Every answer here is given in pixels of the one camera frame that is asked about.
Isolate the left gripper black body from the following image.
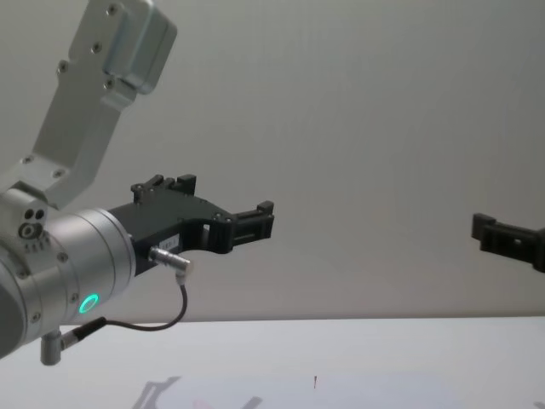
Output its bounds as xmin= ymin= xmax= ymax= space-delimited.
xmin=108 ymin=193 xmax=233 ymax=279

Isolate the white curtain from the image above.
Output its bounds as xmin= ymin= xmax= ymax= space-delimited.
xmin=0 ymin=0 xmax=545 ymax=330

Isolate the white tablecloth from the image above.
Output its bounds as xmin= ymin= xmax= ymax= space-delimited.
xmin=0 ymin=316 xmax=545 ymax=409

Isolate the thin dark wrist cable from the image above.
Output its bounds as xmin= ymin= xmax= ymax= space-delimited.
xmin=40 ymin=245 xmax=198 ymax=366

